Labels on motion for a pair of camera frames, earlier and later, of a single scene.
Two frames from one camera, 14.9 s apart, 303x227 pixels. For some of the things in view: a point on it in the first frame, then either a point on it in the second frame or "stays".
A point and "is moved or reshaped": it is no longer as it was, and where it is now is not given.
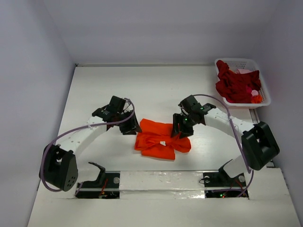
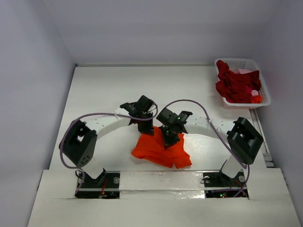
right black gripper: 183,123 -> 170,138
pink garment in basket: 242,71 stays
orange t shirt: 154,140 is moved or reshaped
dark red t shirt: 235,87 stays
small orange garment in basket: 257,99 stays
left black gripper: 131,128 -> 147,130
